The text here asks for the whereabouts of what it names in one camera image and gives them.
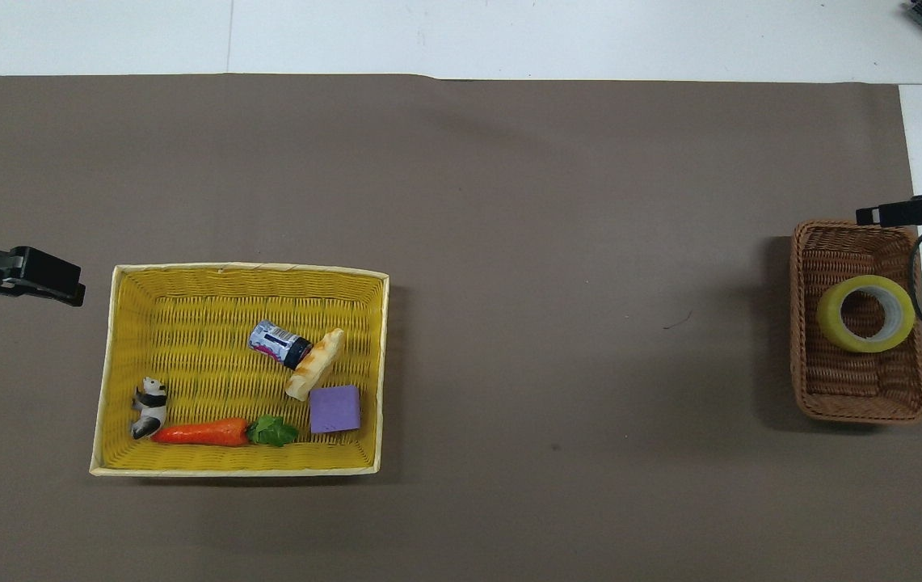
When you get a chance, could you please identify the yellow woven basket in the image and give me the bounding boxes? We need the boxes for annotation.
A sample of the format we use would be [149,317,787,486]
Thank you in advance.
[89,262,390,478]

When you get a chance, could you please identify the yellow tape roll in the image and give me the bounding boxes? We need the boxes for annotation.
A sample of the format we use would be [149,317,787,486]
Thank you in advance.
[815,274,916,354]

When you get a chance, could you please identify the brown wicker basket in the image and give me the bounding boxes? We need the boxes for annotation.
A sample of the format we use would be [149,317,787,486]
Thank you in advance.
[789,219,922,425]

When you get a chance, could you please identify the panda figurine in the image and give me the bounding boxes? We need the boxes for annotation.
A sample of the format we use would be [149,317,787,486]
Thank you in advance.
[130,377,168,441]

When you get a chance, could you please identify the orange toy carrot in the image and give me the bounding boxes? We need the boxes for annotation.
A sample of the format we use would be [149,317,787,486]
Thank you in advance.
[151,415,300,448]

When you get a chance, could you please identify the small can with black cap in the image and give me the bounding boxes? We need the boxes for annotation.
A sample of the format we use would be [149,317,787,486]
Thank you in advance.
[248,320,314,370]

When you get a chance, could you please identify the toy bread stick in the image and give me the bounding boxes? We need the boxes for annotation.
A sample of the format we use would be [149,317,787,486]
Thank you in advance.
[284,327,346,402]

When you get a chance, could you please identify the purple square block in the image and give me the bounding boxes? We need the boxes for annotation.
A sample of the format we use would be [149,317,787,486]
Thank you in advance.
[309,385,362,435]

